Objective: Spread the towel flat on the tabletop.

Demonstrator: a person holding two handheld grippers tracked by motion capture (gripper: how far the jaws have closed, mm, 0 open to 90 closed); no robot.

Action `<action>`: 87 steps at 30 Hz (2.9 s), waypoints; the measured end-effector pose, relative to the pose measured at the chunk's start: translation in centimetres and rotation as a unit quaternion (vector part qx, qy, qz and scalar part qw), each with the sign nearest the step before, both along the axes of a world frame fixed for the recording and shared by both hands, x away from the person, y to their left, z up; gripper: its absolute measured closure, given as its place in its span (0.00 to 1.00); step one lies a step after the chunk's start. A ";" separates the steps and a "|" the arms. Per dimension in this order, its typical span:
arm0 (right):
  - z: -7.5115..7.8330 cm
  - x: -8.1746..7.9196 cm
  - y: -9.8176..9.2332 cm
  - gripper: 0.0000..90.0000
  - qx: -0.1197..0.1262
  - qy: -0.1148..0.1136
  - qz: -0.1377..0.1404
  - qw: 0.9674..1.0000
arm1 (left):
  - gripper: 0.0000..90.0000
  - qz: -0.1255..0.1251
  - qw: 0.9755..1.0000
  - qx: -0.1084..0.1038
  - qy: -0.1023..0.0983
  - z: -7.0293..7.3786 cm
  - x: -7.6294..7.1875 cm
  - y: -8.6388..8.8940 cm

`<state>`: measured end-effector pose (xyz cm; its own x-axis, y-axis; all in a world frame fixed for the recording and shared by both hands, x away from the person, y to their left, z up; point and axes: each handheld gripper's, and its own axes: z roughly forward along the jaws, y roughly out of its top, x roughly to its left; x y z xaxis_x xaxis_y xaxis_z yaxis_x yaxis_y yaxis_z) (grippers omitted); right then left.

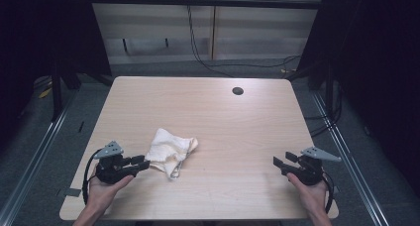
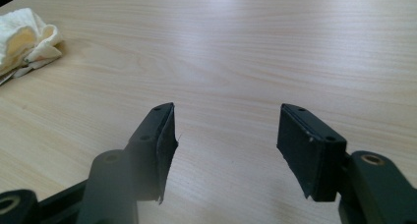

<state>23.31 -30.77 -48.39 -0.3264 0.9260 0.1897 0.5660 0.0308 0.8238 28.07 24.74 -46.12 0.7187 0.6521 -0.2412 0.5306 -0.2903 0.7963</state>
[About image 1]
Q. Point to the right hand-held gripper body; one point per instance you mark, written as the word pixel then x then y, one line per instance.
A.
pixel 308 174

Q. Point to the dark curtain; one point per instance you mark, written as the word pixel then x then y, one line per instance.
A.
pixel 39 34
pixel 379 54

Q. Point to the person's left hand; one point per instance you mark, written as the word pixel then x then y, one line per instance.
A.
pixel 102 191

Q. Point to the small black floor tape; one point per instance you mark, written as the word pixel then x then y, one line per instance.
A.
pixel 81 127

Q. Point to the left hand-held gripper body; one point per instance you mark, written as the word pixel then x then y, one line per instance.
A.
pixel 110 171

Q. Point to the yellow floor item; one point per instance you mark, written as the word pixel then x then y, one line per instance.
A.
pixel 45 93

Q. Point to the person's right hand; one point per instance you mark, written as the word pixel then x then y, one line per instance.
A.
pixel 310 196

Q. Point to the cream white towel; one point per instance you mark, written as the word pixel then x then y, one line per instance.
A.
pixel 168 153

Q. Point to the black horizontal frame bar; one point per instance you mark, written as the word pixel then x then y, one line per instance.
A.
pixel 204 2

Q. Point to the black metal stand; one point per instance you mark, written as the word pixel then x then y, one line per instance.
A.
pixel 56 93
pixel 329 90

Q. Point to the metal floor rail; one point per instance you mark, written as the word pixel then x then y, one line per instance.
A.
pixel 350 163
pixel 36 153

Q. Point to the grey tape strip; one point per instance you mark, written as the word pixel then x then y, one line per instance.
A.
pixel 336 189
pixel 73 192

